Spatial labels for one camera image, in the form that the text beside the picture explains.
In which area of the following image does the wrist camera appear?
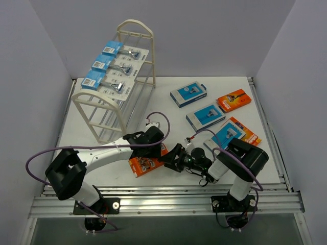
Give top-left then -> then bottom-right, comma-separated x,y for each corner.
145,118 -> 160,131
184,137 -> 195,153

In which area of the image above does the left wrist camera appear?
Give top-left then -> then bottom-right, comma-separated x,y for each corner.
145,118 -> 160,131

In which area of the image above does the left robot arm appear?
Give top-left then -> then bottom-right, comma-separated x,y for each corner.
45,126 -> 164,214

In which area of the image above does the upper blue Harry's box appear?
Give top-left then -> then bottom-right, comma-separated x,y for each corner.
170,81 -> 207,108

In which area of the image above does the blue harry's box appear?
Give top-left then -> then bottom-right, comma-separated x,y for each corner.
185,103 -> 226,132
203,119 -> 246,151
170,81 -> 207,108

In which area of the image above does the cream metal-rod shelf rack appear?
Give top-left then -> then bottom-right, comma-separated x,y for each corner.
72,19 -> 156,143

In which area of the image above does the blue Gillette razor blister pack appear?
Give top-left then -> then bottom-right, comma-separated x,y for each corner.
102,41 -> 149,62

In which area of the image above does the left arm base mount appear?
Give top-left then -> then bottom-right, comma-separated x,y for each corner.
73,197 -> 121,215

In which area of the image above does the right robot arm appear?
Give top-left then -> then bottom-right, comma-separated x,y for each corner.
159,138 -> 269,211

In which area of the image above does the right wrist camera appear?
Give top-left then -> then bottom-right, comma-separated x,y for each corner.
184,137 -> 195,153

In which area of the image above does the lower blue Harry's box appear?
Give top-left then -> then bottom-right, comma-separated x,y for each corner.
185,103 -> 226,132

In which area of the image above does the aluminium rail frame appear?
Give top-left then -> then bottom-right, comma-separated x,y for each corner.
28,76 -> 306,219

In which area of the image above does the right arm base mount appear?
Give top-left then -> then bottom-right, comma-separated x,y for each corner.
211,195 -> 258,213

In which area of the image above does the orange Gillette Fusion box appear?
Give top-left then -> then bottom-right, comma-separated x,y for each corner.
128,157 -> 164,178

